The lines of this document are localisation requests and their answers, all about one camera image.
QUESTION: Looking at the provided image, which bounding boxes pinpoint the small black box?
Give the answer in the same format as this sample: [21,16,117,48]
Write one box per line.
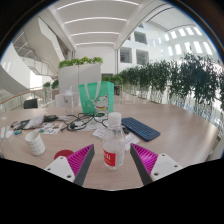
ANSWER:
[43,114,59,123]

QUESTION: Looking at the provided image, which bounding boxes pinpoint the white gridded mug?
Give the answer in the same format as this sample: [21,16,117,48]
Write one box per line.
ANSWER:
[24,129,47,157]

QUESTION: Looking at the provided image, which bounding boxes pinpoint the colourful sticker sheet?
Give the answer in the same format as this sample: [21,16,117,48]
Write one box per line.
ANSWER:
[37,121,64,136]

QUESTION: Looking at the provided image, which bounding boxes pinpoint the clear white-lidded shaker bottle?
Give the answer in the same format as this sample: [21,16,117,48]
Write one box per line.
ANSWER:
[62,85,76,116]

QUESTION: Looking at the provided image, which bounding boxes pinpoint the flat round red coaster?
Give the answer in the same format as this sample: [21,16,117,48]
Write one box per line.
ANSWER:
[53,149,75,160]

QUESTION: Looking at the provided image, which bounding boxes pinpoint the black chair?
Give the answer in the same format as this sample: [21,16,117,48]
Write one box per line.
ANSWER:
[23,97,39,110]

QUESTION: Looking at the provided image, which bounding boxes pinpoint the green hedge plant row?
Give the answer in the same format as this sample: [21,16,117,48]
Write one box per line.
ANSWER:
[101,53,224,111]

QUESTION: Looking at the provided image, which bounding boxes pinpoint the dark blue keyboard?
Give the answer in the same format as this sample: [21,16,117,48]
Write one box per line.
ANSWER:
[121,116,161,142]

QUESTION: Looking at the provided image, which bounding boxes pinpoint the white chair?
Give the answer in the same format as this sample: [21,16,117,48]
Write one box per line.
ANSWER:
[54,92,80,108]

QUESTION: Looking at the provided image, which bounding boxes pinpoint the potted green plants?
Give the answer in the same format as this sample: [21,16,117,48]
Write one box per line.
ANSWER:
[42,79,60,90]

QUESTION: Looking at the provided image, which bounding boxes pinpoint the green cat-print tote bag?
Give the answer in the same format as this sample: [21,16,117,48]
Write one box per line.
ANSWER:
[78,80,115,116]

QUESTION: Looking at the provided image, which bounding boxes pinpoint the white paper card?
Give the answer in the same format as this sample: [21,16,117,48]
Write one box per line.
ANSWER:
[92,124,141,151]

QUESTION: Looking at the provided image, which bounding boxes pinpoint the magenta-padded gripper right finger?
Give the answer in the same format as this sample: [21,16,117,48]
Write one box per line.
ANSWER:
[129,143,184,186]

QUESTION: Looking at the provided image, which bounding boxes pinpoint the clear red-labelled water bottle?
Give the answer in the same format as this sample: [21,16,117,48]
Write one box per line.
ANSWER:
[102,111,127,171]

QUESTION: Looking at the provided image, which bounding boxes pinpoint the black cable bundle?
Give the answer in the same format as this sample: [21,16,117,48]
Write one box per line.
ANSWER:
[60,111,109,132]

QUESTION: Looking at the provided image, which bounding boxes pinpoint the ceiling light strips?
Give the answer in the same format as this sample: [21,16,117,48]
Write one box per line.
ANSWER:
[55,0,141,47]

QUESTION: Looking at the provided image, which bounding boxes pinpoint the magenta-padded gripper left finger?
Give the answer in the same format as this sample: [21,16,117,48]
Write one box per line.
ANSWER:
[43,143,96,187]

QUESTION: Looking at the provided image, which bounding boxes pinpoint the white cabinet with plants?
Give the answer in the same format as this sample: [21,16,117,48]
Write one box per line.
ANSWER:
[57,56,104,104]

